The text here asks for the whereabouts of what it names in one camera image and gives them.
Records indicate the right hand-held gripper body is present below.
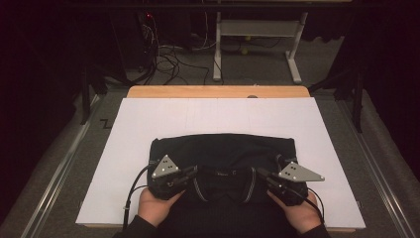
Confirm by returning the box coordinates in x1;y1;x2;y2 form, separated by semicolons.
268;154;326;206

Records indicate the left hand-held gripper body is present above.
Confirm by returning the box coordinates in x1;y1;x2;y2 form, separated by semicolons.
148;154;186;201

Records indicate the dark knit vest white trim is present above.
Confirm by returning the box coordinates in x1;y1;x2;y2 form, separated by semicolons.
148;133;298;238

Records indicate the person's right hand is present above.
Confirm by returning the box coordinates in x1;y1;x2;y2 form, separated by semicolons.
266;190;322;234

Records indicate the person's left hand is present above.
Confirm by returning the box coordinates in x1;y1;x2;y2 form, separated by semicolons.
138;187;186;228

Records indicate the white table cover sheet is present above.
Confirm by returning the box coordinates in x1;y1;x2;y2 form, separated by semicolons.
74;96;367;230

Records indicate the wooden table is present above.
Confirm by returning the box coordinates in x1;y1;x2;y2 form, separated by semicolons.
78;84;358;234

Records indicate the black metal stand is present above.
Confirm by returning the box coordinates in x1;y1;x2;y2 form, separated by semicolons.
308;65;366;133
80;62;110;126

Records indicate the electronics rack with red light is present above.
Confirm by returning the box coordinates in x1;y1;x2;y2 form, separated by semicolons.
138;11;160;72

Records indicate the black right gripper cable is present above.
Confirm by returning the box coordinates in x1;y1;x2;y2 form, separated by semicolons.
276;182;326;226

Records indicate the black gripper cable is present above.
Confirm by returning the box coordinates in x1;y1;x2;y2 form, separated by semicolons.
122;163;152;232
276;182;326;226

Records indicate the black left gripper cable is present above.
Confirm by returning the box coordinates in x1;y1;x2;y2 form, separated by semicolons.
122;163;152;232

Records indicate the aluminium floor rail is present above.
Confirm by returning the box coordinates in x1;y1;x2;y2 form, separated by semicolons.
19;93;102;238
336;98;414;238

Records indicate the tangle of black floor cables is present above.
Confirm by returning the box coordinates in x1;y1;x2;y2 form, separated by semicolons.
138;13;226;87

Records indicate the white metal desk frame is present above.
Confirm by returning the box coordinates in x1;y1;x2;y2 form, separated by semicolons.
212;11;310;84

